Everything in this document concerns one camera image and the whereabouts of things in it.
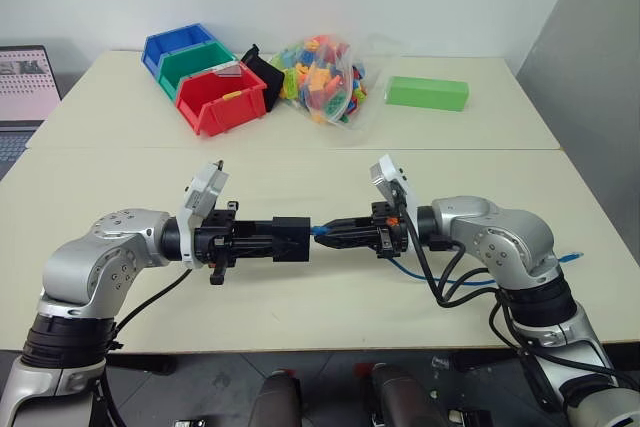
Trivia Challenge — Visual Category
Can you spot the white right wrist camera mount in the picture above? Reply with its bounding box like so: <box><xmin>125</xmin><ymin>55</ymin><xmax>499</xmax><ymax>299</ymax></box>
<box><xmin>369</xmin><ymin>153</ymin><xmax>420</xmax><ymax>228</ymax></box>

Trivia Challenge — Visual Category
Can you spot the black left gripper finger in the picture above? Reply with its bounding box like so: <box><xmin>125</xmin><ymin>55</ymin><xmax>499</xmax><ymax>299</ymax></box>
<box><xmin>234</xmin><ymin>220</ymin><xmax>276</xmax><ymax>240</ymax></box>
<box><xmin>234</xmin><ymin>238</ymin><xmax>276</xmax><ymax>259</ymax></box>

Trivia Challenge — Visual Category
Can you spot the black fabric pouch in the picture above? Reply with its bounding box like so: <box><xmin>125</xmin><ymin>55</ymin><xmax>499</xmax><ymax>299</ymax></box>
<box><xmin>239</xmin><ymin>43</ymin><xmax>286</xmax><ymax>113</ymax></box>

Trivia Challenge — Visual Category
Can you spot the dark rounded shape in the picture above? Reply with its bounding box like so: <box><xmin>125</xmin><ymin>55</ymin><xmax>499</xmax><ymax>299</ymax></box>
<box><xmin>251</xmin><ymin>368</ymin><xmax>304</xmax><ymax>427</ymax></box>
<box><xmin>368</xmin><ymin>363</ymin><xmax>442</xmax><ymax>427</ymax></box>

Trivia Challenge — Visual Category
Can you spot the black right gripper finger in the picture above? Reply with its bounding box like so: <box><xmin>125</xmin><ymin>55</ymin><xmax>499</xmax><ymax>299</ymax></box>
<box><xmin>323</xmin><ymin>216</ymin><xmax>374</xmax><ymax>235</ymax></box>
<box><xmin>319</xmin><ymin>233</ymin><xmax>377</xmax><ymax>251</ymax></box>

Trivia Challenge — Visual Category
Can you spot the clear bag of colourful bricks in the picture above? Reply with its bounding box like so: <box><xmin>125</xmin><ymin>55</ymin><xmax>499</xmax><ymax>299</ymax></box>
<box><xmin>269</xmin><ymin>32</ymin><xmax>402</xmax><ymax>142</ymax></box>

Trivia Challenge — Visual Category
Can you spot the blue plastic storage bin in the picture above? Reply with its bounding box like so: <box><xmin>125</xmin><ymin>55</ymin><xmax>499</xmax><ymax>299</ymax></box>
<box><xmin>142</xmin><ymin>22</ymin><xmax>222</xmax><ymax>80</ymax></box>

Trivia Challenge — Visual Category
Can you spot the blue Ethernet cable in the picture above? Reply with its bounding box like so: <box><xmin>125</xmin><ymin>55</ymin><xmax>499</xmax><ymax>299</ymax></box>
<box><xmin>311</xmin><ymin>225</ymin><xmax>586</xmax><ymax>290</ymax></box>

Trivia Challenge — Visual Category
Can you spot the green plastic storage bin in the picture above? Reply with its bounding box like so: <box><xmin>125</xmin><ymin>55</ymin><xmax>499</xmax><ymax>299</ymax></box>
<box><xmin>156</xmin><ymin>41</ymin><xmax>239</xmax><ymax>101</ymax></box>

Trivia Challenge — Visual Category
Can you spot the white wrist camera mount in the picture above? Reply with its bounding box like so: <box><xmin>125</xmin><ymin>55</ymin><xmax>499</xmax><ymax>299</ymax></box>
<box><xmin>175</xmin><ymin>161</ymin><xmax>231</xmax><ymax>270</ymax></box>
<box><xmin>369</xmin><ymin>153</ymin><xmax>420</xmax><ymax>228</ymax></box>

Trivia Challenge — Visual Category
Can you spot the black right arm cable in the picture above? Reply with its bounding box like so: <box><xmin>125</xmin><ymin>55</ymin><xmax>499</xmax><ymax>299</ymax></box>
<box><xmin>396</xmin><ymin>192</ymin><xmax>622</xmax><ymax>418</ymax></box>

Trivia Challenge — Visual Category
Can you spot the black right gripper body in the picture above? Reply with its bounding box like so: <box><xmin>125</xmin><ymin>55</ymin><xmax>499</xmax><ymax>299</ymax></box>
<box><xmin>370</xmin><ymin>200</ymin><xmax>409</xmax><ymax>260</ymax></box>

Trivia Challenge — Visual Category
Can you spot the red plastic storage bin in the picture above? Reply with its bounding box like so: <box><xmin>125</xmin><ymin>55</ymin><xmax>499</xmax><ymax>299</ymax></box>
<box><xmin>174</xmin><ymin>62</ymin><xmax>268</xmax><ymax>139</ymax></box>

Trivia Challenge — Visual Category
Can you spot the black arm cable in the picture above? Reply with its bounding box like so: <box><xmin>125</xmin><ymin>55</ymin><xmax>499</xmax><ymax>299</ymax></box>
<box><xmin>92</xmin><ymin>268</ymin><xmax>194</xmax><ymax>427</ymax></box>
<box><xmin>396</xmin><ymin>192</ymin><xmax>622</xmax><ymax>418</ymax></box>

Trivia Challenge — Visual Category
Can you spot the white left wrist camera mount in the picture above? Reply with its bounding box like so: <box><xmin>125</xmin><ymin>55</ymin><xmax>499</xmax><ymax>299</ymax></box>
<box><xmin>175</xmin><ymin>161</ymin><xmax>231</xmax><ymax>270</ymax></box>

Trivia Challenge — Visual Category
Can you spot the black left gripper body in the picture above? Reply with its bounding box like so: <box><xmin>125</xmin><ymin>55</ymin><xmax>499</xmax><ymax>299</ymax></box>
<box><xmin>192</xmin><ymin>200</ymin><xmax>238</xmax><ymax>287</ymax></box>

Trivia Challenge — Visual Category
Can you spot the grey laptop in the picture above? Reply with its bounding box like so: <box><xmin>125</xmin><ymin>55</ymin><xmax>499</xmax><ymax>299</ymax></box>
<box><xmin>0</xmin><ymin>44</ymin><xmax>64</xmax><ymax>184</ymax></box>

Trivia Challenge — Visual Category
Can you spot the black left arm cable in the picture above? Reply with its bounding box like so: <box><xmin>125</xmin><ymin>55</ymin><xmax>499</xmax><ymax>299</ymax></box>
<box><xmin>92</xmin><ymin>268</ymin><xmax>194</xmax><ymax>427</ymax></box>

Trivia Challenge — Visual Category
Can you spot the small black box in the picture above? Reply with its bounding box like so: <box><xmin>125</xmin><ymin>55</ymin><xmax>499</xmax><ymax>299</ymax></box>
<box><xmin>271</xmin><ymin>215</ymin><xmax>313</xmax><ymax>265</ymax></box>

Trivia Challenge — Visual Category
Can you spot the green rectangular box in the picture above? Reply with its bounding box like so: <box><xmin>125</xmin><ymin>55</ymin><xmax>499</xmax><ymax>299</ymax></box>
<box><xmin>384</xmin><ymin>74</ymin><xmax>472</xmax><ymax>114</ymax></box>

